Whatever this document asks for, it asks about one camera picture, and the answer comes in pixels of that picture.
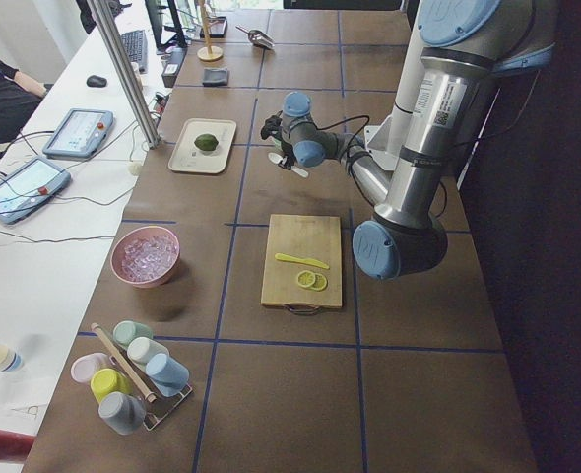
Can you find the aluminium frame post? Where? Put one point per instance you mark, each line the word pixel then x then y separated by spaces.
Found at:
pixel 133 91

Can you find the yellow cup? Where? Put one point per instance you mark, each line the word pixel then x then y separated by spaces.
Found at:
pixel 106 381

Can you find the black box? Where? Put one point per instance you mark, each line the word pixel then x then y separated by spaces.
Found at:
pixel 172 63

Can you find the bamboo cutting board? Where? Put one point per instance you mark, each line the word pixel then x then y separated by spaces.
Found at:
pixel 316 237

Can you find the pink cup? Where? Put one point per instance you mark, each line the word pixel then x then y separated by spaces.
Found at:
pixel 84 368

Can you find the wooden mug tree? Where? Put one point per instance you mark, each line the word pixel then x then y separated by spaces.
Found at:
pixel 209 52

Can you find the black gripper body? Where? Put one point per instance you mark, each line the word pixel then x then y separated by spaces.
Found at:
pixel 285 159

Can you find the blue cup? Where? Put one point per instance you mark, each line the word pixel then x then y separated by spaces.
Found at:
pixel 167 374

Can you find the metal scoop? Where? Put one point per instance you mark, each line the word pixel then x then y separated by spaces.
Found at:
pixel 257 38

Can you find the paper cup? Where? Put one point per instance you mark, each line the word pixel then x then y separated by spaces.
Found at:
pixel 10 360

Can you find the person forearm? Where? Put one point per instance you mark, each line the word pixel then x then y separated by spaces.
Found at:
pixel 30 84

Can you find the white rabbit tray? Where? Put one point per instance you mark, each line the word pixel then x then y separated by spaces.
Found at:
pixel 185 157

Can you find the teach pendant tablet near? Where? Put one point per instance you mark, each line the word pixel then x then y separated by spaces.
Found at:
pixel 29 187

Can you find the green cup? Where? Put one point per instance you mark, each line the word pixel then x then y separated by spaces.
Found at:
pixel 126 331

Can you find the green avocado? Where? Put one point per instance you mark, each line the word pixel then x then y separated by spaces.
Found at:
pixel 206 142

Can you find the black keyboard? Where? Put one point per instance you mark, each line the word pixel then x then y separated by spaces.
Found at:
pixel 135 45

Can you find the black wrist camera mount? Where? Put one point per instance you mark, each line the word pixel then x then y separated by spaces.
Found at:
pixel 272 128

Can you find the pink bowl with ice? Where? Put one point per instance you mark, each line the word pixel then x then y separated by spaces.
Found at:
pixel 146 257

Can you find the grey cup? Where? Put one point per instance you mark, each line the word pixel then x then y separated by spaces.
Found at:
pixel 122 412

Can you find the white plastic spoon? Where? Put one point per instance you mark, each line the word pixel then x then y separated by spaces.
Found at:
pixel 275 159

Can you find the yellow lemon slice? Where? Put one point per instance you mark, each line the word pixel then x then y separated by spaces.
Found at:
pixel 306 279
pixel 320 282

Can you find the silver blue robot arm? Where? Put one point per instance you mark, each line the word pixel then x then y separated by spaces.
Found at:
pixel 454 46

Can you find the white cup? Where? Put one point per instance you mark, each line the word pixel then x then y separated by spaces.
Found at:
pixel 142 349

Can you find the black computer mouse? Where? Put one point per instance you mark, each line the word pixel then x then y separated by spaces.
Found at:
pixel 96 81

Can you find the cup rack with handle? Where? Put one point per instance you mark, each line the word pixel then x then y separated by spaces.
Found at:
pixel 157 406

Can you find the grey folded cloth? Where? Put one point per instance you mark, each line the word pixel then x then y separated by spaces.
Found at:
pixel 215 77

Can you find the teach pendant tablet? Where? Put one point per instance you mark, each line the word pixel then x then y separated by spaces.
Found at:
pixel 29 187
pixel 79 134

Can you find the teach pendant tablet far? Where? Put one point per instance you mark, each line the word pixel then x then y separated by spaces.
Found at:
pixel 79 134

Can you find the yellow plastic knife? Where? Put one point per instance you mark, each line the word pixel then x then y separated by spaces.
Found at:
pixel 301 260

